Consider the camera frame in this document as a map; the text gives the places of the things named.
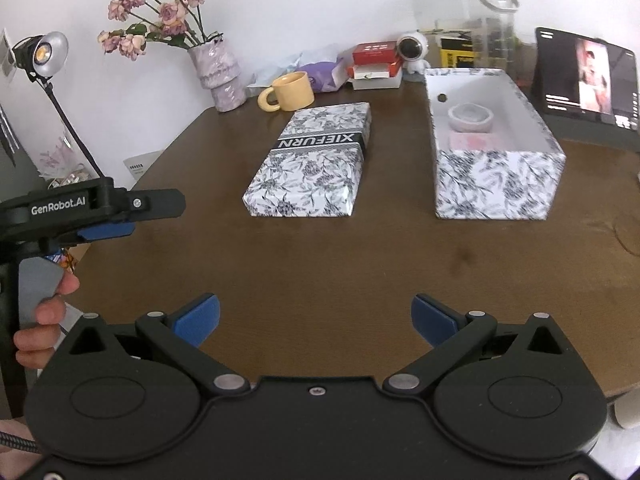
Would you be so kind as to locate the red and white box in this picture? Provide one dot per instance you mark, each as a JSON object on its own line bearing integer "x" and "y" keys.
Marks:
{"x": 375, "y": 70}

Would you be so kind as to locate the purple ceramic vase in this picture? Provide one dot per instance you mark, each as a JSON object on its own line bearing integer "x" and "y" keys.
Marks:
{"x": 222, "y": 77}

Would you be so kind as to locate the black tablet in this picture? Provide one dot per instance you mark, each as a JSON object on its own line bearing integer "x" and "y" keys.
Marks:
{"x": 560, "y": 70}

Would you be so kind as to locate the pink box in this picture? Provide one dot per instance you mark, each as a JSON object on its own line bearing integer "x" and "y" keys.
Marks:
{"x": 470, "y": 142}

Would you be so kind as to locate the round white case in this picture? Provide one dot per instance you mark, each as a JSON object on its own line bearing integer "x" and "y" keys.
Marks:
{"x": 470, "y": 117}

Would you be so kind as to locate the floral box lid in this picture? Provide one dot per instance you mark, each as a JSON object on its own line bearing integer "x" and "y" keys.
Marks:
{"x": 310, "y": 170}

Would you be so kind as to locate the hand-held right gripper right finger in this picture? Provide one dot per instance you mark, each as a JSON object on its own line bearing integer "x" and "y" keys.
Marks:
{"x": 430, "y": 317}

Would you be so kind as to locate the clear water bottle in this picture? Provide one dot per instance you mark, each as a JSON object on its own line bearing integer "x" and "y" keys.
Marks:
{"x": 492, "y": 25}

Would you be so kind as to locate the crumpled white plastic bag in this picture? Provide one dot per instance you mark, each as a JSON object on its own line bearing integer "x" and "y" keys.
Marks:
{"x": 270, "y": 72}

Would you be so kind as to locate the white flat box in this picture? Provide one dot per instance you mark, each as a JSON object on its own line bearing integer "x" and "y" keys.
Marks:
{"x": 377, "y": 83}

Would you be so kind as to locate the silver spotlight on stand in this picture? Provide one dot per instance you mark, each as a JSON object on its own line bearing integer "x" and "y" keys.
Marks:
{"x": 47, "y": 52}

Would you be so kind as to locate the yellow and black box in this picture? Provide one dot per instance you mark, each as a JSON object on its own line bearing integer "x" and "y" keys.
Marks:
{"x": 456, "y": 52}

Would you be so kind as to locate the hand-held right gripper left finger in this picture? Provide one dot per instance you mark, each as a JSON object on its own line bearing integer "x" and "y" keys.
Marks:
{"x": 200, "y": 317}

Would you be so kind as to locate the white robot figure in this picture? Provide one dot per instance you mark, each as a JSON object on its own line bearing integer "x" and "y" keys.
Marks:
{"x": 412, "y": 50}

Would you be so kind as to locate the wooden desktop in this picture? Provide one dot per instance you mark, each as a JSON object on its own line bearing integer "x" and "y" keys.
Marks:
{"x": 325, "y": 260}

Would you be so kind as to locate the yellow mug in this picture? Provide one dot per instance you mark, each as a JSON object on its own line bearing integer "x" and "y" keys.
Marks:
{"x": 295, "y": 92}

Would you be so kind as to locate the purple tissue pack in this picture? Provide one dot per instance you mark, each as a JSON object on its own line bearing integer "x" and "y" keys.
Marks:
{"x": 322, "y": 75}

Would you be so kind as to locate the person's left hand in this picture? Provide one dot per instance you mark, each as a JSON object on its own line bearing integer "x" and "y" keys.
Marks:
{"x": 37, "y": 345}

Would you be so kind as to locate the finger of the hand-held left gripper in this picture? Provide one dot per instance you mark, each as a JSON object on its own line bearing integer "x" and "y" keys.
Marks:
{"x": 110, "y": 231}
{"x": 155, "y": 203}

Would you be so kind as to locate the dark tablet keyboard case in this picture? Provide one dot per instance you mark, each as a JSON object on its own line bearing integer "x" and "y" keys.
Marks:
{"x": 590, "y": 132}

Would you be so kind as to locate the cluttered storage rack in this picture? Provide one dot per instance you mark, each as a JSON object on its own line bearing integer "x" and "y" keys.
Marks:
{"x": 65, "y": 170}

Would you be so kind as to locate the dried pink rose bouquet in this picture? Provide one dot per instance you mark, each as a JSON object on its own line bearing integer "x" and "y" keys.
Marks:
{"x": 170, "y": 12}

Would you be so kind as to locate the floral storage box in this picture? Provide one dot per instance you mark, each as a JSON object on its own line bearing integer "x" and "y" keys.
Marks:
{"x": 500, "y": 185}

